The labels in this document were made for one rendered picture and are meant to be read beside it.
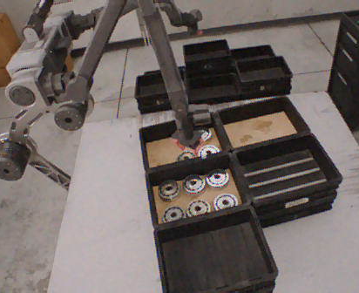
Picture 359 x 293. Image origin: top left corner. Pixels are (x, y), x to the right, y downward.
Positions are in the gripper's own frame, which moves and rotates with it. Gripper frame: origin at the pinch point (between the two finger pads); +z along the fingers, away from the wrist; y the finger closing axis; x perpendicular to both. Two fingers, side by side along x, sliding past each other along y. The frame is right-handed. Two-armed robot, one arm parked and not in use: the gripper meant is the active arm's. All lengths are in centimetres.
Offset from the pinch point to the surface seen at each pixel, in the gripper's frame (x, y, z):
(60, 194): 16, 138, 105
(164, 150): -11.1, 27.2, 23.5
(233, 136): -35.6, 0.9, 24.2
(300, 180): -24, -40, 25
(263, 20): -307, 105, 101
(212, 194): 0.9, -8.5, 23.6
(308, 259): 3, -56, 37
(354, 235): -17, -69, 38
